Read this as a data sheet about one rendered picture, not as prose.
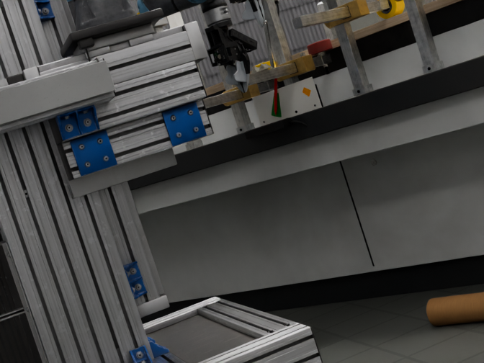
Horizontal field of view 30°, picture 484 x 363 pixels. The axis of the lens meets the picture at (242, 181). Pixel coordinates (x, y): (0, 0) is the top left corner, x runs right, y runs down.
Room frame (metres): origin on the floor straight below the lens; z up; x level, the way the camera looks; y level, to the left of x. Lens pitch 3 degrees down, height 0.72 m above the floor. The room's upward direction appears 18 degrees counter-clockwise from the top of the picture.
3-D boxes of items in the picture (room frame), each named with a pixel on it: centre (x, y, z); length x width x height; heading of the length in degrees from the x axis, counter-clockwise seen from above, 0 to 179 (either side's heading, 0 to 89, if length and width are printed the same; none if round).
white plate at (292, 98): (2.92, -0.21, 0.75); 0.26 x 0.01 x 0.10; 47
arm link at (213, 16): (2.67, -0.08, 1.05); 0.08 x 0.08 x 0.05
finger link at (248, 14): (2.83, -0.19, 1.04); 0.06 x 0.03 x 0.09; 67
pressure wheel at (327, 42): (2.99, -0.38, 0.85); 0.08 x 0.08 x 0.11
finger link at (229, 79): (2.68, -0.07, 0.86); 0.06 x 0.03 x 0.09; 137
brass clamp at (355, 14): (2.73, -0.45, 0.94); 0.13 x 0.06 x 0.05; 47
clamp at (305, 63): (2.90, -0.27, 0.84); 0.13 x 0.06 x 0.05; 47
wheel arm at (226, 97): (3.02, -0.06, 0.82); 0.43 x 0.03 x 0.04; 137
